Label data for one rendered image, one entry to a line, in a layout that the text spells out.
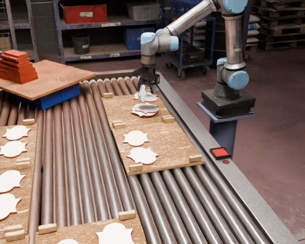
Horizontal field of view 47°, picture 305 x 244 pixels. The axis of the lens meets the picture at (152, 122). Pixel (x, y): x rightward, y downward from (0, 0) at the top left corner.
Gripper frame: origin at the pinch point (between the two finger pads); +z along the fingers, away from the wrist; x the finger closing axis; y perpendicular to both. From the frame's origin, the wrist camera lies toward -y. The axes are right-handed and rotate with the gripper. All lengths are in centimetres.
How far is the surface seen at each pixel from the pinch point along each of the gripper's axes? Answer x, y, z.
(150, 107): 3.0, 1.0, 7.0
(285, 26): 503, -143, 60
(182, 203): -45, 64, 11
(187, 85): 242, -157, 104
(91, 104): -12.9, -33.7, 11.2
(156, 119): -2.2, 10.5, 9.5
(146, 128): -13.3, 13.5, 9.5
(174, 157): -25, 42, 9
